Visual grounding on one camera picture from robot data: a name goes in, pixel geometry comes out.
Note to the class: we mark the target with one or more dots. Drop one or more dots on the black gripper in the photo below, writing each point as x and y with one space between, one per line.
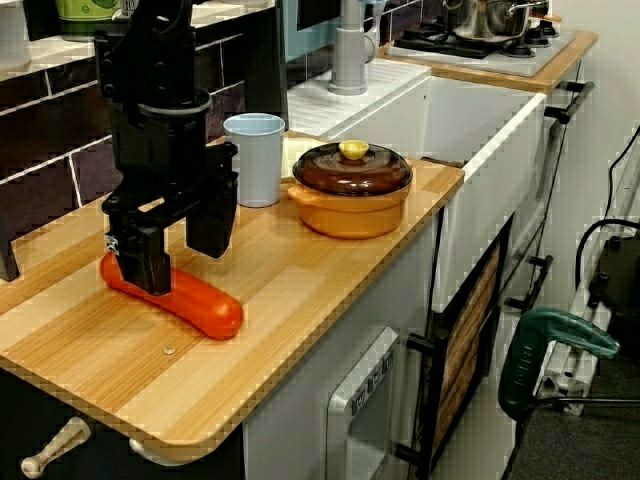
160 160

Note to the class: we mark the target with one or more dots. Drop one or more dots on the red toy sausage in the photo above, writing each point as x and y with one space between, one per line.
210 305

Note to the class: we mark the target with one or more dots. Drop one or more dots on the light blue plastic cup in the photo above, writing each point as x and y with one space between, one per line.
257 165

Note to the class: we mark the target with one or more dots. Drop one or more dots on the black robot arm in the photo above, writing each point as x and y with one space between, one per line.
145 55

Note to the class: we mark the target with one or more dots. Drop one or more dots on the countertop screw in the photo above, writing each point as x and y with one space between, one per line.
170 350

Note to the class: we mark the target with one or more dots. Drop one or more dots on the cream flower-shaped plate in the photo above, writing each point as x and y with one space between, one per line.
292 157

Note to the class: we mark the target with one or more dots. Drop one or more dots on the black stand foot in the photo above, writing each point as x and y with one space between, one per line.
7 250

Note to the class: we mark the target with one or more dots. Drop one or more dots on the orange toy pot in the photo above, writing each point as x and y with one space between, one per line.
350 217

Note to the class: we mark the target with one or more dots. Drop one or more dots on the white toy kitchen cabinet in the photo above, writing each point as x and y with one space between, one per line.
300 380

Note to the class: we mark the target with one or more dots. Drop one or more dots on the brown lid with yellow knob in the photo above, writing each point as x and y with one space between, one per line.
350 172

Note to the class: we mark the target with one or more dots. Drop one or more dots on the black upright panel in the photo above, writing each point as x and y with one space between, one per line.
265 75

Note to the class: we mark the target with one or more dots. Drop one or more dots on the teal box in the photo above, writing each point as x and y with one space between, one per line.
305 45

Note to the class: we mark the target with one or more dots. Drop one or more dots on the green can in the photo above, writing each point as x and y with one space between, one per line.
85 17

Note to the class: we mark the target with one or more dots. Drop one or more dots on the grey toy faucet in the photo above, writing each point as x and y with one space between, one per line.
347 60

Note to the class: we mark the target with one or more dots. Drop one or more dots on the white canister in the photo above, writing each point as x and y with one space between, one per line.
12 35

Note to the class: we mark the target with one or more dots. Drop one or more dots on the white toy oven door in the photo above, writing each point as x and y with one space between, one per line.
370 440

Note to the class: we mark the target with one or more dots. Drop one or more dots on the white toy sink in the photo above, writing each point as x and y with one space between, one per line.
450 125

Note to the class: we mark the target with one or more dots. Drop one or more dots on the black burner grate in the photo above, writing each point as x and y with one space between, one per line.
435 42

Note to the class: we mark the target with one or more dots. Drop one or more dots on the steel cooking pot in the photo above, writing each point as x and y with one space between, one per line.
485 20

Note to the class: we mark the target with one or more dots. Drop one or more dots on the grey toy hob plate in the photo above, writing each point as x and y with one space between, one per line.
520 65

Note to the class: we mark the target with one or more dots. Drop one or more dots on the black device box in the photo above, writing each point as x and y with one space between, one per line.
617 270

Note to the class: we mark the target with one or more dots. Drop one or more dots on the thin black rod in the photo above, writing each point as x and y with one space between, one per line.
590 401

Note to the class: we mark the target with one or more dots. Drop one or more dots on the wooden crate with black frame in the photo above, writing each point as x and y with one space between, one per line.
465 320

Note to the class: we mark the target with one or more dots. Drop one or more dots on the aluminium frame rail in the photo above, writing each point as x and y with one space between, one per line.
565 375

